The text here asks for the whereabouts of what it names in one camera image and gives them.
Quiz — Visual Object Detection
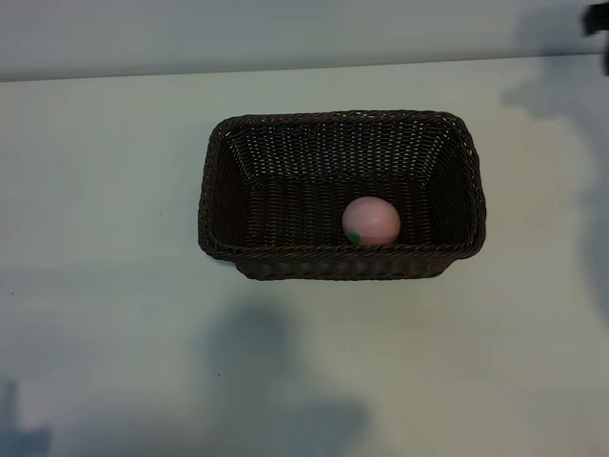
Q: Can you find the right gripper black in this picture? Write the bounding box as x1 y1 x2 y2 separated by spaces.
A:
583 3 609 77

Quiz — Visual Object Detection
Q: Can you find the pink peach with green leaf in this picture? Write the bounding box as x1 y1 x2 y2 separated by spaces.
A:
341 194 402 248

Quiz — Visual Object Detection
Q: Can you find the dark brown wicker basket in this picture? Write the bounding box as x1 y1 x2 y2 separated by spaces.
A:
197 109 489 283

